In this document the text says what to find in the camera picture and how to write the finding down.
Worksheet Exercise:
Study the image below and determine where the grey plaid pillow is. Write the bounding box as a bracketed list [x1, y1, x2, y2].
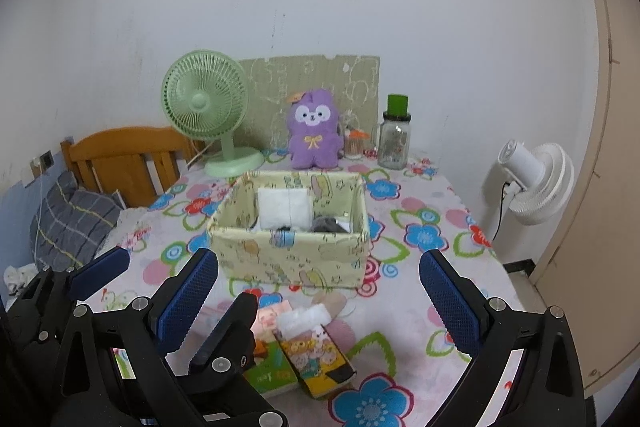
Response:
[30, 170, 126, 269]

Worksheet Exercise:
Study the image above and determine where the white crumpled cloth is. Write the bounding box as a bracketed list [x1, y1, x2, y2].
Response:
[4, 264, 39, 296]

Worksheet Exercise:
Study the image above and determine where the small orange lid container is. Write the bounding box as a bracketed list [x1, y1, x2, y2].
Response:
[344, 129, 370, 160]

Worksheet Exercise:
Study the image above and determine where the dark soft item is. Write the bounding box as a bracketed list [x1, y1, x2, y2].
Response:
[312, 216, 351, 234]

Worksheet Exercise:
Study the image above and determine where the pink wet wipes packet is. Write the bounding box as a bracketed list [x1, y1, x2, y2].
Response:
[251, 299, 294, 339]

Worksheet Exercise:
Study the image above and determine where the green cartoon packet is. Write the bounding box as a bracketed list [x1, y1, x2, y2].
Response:
[242, 339, 299, 401]

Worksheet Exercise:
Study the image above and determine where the beige wooden door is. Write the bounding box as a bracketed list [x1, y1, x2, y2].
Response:
[529, 0, 640, 399]

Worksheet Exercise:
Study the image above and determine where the glass jar with green lid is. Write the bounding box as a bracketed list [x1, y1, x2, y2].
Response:
[377, 93, 412, 170]

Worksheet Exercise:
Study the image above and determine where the purple plush toy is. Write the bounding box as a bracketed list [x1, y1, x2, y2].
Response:
[286, 88, 345, 171]

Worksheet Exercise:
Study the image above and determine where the wall socket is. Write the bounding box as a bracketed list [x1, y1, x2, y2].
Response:
[31, 150, 55, 174]

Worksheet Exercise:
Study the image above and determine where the cartoon print fabric storage box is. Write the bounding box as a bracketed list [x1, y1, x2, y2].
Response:
[206, 170, 371, 293]

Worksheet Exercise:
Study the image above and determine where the black fan cable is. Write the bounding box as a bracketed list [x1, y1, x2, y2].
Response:
[492, 179, 521, 243]

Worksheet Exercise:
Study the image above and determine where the floral tablecloth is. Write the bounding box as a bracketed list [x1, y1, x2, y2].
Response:
[97, 147, 527, 427]

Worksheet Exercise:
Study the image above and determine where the green desk fan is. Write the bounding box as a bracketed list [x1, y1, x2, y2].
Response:
[161, 49, 266, 178]

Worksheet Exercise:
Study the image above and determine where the white standing fan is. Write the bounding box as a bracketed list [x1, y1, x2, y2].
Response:
[482, 139, 576, 249]

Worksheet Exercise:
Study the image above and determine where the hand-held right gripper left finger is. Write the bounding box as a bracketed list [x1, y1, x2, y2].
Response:
[50, 248, 219, 427]

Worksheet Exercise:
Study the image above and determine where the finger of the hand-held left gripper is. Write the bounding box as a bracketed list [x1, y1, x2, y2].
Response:
[175, 292, 289, 427]
[9, 247, 132, 408]

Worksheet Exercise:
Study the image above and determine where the cardboard sheet with drawings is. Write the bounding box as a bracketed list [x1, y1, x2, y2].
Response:
[237, 54, 381, 154]

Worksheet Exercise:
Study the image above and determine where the beige soft toy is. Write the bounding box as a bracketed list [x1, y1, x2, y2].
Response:
[310, 292, 359, 321]

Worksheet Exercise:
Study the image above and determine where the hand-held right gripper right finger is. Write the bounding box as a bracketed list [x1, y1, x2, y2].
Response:
[418, 249, 587, 427]

